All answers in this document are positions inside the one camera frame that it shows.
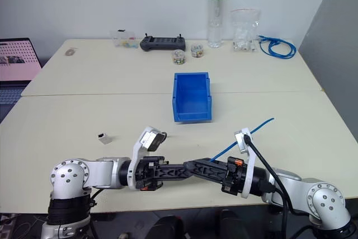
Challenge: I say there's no small clear jar of beads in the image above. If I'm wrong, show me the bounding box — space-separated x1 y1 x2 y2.
172 49 187 66
190 43 205 59

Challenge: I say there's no black handheld controller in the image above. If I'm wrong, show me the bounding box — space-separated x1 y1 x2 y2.
139 32 188 53

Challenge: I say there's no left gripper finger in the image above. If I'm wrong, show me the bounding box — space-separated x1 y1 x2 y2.
153 172 194 182
153 163 189 175

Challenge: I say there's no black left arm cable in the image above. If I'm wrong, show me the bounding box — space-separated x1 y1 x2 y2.
88 188 106 239

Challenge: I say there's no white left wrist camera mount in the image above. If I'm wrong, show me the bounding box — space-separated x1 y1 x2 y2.
128 126 169 191

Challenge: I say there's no short blue cable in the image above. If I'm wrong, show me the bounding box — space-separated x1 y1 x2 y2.
210 116 276 165

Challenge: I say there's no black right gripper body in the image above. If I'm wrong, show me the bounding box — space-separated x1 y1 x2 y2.
221 156 249 196

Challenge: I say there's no blue plastic bin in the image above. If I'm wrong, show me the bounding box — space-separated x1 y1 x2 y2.
171 71 214 124

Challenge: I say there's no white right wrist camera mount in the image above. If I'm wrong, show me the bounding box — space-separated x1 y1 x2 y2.
234 127 257 199

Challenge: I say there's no open laptop with pink screen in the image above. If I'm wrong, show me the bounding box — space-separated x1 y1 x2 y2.
0 37 43 124

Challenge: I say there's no clear box of colourful bits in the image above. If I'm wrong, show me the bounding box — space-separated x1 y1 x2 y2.
109 29 138 49

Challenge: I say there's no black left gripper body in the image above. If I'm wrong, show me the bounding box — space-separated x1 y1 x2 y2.
133 156 169 193

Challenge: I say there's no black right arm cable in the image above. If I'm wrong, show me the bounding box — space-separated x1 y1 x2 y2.
243 134 314 239

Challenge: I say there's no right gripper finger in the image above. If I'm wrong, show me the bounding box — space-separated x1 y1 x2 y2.
187 168 229 185
183 158 230 173

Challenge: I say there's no clear bag of white couplers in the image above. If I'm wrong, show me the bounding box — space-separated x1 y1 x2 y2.
229 7 261 53

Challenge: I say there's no dark rounded shape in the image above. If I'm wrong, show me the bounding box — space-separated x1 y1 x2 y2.
144 214 186 239

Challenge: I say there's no grey partition panel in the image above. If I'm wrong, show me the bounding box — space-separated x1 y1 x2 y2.
297 0 358 128

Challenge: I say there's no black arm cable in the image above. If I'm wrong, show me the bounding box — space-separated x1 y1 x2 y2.
243 134 314 239
88 188 106 239

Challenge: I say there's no coiled blue cable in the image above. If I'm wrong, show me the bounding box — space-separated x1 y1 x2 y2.
257 34 298 60

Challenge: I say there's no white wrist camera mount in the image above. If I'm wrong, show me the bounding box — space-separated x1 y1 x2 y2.
128 126 169 191
234 127 257 199

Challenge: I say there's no clear bottle with green cap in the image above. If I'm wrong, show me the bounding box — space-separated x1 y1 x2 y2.
206 0 227 49

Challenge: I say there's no small white coupler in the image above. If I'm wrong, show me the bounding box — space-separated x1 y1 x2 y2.
97 132 111 146

